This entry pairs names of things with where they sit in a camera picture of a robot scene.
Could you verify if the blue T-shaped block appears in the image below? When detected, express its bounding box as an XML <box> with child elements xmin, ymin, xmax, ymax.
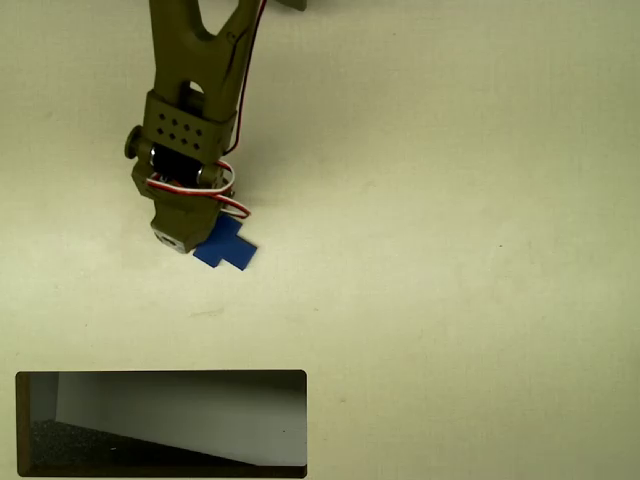
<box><xmin>193</xmin><ymin>214</ymin><xmax>260</xmax><ymax>272</ymax></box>

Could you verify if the rectangular dark bin opening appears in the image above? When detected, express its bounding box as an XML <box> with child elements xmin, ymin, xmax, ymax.
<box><xmin>14</xmin><ymin>369</ymin><xmax>308</xmax><ymax>480</ymax></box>

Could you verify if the red white black servo cable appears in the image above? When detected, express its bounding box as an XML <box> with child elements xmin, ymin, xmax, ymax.
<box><xmin>145</xmin><ymin>160</ymin><xmax>236</xmax><ymax>199</ymax></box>
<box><xmin>214</xmin><ymin>197</ymin><xmax>252</xmax><ymax>220</ymax></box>

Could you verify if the long red black cable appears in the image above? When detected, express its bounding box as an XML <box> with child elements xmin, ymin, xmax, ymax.
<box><xmin>222</xmin><ymin>0</ymin><xmax>269</xmax><ymax>157</ymax></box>

